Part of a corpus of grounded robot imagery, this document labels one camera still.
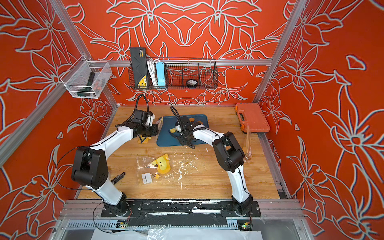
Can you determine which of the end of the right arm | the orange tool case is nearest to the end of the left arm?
the end of the right arm

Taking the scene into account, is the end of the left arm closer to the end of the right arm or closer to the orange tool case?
the end of the right arm

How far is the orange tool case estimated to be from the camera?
1.02 metres
